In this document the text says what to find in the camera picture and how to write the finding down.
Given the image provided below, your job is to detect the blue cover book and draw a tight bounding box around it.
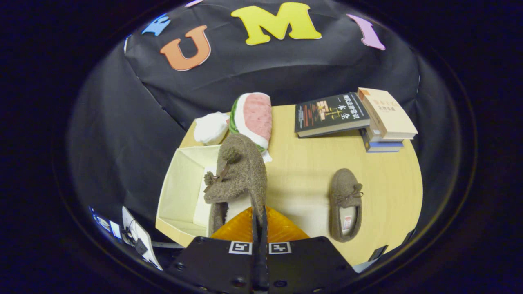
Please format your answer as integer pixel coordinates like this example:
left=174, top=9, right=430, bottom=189
left=360, top=129, right=404, bottom=153

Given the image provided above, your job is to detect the white cover book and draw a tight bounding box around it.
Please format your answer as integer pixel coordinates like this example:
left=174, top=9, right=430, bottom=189
left=365, top=125, right=405, bottom=144

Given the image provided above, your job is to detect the black backdrop cloth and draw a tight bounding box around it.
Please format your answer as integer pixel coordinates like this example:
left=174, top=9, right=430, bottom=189
left=67, top=0, right=459, bottom=262

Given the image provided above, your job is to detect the grey fabric storage box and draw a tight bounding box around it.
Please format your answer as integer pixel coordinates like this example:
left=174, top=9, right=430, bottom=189
left=155, top=145, right=254, bottom=247

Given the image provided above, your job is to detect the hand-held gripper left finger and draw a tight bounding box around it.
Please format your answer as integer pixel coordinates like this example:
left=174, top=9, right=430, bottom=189
left=168, top=206, right=261, bottom=293

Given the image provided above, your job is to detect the white paper sheet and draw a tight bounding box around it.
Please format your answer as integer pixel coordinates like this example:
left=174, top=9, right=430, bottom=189
left=122, top=206, right=163, bottom=270

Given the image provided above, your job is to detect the blue printed card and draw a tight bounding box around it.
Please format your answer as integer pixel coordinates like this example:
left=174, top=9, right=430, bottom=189
left=92, top=208, right=123, bottom=240

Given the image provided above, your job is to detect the black cover book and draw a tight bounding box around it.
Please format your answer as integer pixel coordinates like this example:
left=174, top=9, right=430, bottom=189
left=294, top=92, right=371, bottom=138

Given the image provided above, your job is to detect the beige cover book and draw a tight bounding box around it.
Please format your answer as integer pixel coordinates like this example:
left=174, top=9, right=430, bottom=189
left=357, top=87, right=418, bottom=140

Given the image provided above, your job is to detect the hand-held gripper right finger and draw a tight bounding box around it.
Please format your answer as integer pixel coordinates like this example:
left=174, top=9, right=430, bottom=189
left=261, top=206, right=358, bottom=293

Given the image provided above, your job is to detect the watermelon slice plush toy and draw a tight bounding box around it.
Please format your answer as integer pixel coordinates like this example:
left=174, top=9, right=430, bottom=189
left=229, top=92, right=273, bottom=163

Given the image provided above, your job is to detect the brown fuzzy shoe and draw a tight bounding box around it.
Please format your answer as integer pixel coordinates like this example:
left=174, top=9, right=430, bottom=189
left=203, top=134, right=268, bottom=234
left=329, top=168, right=364, bottom=242

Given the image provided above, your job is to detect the white plush toy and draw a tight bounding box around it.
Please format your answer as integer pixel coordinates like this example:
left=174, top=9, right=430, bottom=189
left=194, top=112, right=230, bottom=146

